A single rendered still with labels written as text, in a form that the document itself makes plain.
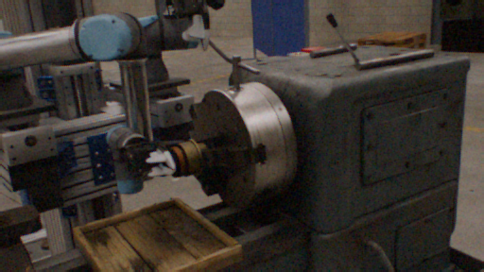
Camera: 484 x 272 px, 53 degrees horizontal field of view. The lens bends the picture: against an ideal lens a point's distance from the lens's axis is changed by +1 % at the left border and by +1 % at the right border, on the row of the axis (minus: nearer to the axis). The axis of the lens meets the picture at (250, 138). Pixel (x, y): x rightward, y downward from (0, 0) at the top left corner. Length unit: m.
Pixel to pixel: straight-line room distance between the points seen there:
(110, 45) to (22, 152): 0.44
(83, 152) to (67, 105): 0.18
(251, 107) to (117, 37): 0.39
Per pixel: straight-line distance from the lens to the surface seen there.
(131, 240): 1.29
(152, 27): 1.81
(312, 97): 1.18
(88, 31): 1.32
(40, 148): 1.56
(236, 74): 1.21
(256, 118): 1.15
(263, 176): 1.16
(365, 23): 12.55
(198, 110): 1.27
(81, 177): 1.76
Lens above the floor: 1.48
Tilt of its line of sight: 17 degrees down
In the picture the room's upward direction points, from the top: 3 degrees counter-clockwise
